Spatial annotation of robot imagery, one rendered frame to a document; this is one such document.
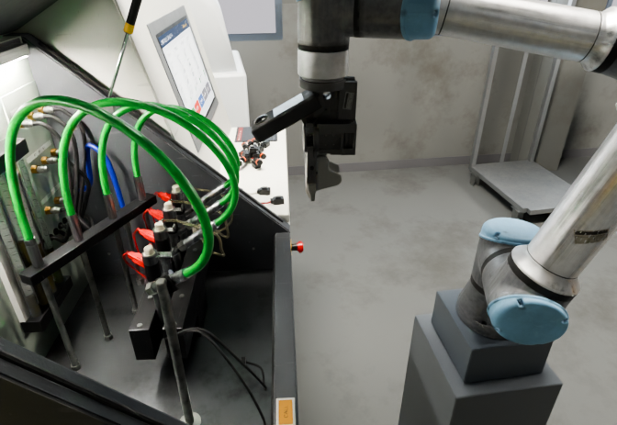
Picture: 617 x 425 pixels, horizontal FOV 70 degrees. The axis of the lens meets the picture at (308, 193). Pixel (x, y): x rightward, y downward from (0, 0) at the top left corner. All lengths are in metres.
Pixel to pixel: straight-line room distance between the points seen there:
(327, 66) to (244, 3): 2.61
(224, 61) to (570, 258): 1.97
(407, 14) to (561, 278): 0.47
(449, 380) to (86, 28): 1.07
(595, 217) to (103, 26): 0.98
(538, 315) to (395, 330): 1.50
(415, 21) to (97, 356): 0.91
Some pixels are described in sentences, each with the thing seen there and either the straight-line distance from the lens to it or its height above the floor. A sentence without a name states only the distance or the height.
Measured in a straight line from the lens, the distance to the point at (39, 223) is 1.05.
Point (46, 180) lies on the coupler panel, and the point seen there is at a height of 1.16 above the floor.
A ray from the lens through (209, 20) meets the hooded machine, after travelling 2.38.
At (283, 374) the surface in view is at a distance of 0.83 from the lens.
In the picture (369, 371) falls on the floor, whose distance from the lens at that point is 2.08.
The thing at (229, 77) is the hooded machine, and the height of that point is 1.04.
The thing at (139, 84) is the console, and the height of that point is 1.34.
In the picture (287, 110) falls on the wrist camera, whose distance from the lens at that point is 0.67.
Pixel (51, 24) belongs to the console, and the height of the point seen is 1.47.
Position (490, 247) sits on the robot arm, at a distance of 0.92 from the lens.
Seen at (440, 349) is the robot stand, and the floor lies 0.80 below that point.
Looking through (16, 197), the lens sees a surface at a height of 1.24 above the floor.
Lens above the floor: 1.60
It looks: 29 degrees down
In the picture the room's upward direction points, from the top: straight up
